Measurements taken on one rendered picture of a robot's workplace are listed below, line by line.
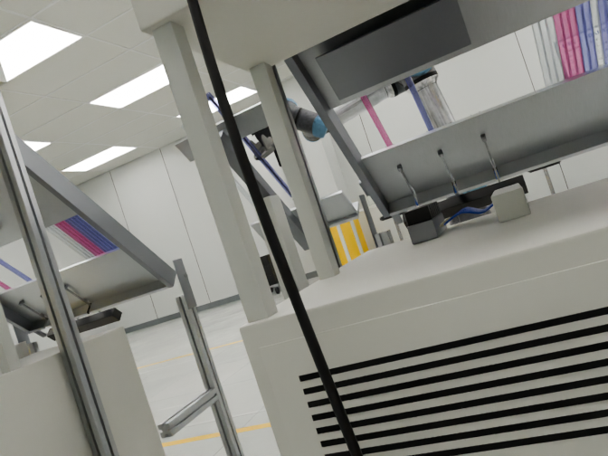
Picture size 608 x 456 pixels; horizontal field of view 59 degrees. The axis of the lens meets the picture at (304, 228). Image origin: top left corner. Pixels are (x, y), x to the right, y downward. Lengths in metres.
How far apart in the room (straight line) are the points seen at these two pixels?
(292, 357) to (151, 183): 9.50
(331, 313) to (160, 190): 9.42
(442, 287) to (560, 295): 0.11
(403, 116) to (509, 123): 6.89
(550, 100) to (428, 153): 0.30
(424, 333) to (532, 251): 0.14
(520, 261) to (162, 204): 9.53
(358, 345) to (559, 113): 0.96
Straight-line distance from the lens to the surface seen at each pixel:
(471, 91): 8.20
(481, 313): 0.58
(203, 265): 9.66
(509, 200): 0.91
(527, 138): 1.47
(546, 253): 0.57
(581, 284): 0.58
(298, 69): 1.19
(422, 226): 1.01
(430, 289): 0.58
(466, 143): 1.43
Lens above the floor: 0.70
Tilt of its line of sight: 1 degrees up
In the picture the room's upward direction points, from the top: 18 degrees counter-clockwise
